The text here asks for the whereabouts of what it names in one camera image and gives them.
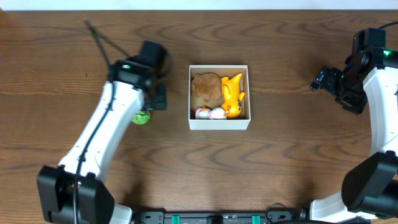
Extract green numbered dice ball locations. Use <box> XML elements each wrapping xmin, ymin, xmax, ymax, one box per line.
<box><xmin>131</xmin><ymin>110</ymin><xmax>151</xmax><ymax>125</ymax></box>

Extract brown plush toy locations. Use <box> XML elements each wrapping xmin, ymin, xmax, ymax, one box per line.
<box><xmin>190</xmin><ymin>73</ymin><xmax>224</xmax><ymax>110</ymax></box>

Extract white cardboard box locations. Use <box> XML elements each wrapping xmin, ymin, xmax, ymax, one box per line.
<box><xmin>188</xmin><ymin>65</ymin><xmax>251</xmax><ymax>130</ymax></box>

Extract white pink duck toy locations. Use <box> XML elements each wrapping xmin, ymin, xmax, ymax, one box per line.
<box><xmin>195</xmin><ymin>107</ymin><xmax>228</xmax><ymax>120</ymax></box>

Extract yellow rubber duck toy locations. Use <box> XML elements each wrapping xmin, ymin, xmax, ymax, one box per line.
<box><xmin>221</xmin><ymin>73</ymin><xmax>245</xmax><ymax>119</ymax></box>

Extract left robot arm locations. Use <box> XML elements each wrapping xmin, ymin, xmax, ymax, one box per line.
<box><xmin>37</xmin><ymin>57</ymin><xmax>168</xmax><ymax>223</ymax></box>

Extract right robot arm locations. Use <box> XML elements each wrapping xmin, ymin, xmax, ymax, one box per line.
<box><xmin>309</xmin><ymin>45</ymin><xmax>397</xmax><ymax>223</ymax></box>

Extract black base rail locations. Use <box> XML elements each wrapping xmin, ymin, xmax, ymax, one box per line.
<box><xmin>130</xmin><ymin>203</ymin><xmax>319</xmax><ymax>224</ymax></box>

